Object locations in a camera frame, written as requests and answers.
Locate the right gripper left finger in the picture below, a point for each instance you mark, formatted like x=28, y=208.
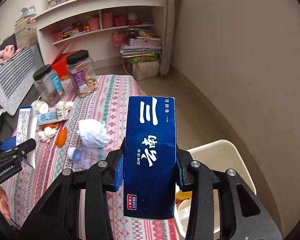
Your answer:
x=56, y=214

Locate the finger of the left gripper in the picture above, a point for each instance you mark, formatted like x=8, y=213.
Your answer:
x=8, y=144

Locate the white blue paper packet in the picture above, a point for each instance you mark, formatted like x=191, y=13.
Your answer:
x=26, y=125

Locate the white tissue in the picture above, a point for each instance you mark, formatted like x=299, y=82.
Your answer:
x=47, y=134

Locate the orange peel piece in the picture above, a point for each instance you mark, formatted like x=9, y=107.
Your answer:
x=61, y=137

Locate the crushed clear plastic bottle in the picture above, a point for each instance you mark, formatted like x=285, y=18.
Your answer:
x=85, y=157

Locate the white paper ball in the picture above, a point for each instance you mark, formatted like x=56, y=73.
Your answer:
x=93, y=133

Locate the dark blue cigarette box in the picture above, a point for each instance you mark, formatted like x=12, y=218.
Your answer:
x=150, y=158

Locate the cream plastic trash bin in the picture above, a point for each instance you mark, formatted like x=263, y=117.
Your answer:
x=218, y=156

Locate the person's left hand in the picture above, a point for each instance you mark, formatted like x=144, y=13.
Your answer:
x=4, y=209

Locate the white floral paper cup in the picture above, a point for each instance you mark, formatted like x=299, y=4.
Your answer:
x=40, y=107

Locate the orange peel under box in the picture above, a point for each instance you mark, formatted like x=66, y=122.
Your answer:
x=52, y=126

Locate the grey striped sofa cushion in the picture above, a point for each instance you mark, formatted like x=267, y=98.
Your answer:
x=16, y=78

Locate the light blue toothpaste box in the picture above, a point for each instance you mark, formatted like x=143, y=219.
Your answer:
x=52, y=117

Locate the crumpled tissue near jars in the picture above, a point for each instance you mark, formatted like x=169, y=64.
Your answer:
x=64, y=105

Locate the clear jar blue label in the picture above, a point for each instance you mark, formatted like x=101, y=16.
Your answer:
x=48, y=85

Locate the patterned red green tablecloth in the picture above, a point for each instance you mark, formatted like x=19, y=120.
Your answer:
x=109, y=103

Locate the pink pig plush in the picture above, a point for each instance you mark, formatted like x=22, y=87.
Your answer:
x=8, y=52

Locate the red gift box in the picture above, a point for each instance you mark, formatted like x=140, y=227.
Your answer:
x=59, y=65

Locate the clear jar purple label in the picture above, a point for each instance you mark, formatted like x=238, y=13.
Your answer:
x=82, y=73

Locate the stack of books beside sofa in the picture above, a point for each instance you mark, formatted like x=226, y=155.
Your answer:
x=26, y=32

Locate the pink cylindrical container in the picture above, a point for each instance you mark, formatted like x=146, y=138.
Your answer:
x=94, y=24

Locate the white bookshelf unit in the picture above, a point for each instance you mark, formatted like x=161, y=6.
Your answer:
x=99, y=43

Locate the pink basket on floor stack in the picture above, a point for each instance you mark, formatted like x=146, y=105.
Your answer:
x=118, y=39

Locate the white woven bag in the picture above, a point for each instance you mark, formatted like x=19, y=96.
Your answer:
x=145, y=70

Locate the small pink shelf basket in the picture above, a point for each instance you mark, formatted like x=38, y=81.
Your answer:
x=120, y=21

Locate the stack of papers and books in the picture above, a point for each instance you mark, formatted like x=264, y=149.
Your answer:
x=140, y=42

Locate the green tissue box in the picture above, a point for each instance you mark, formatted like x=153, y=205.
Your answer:
x=144, y=58

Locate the beige curtain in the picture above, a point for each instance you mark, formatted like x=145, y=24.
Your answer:
x=168, y=27

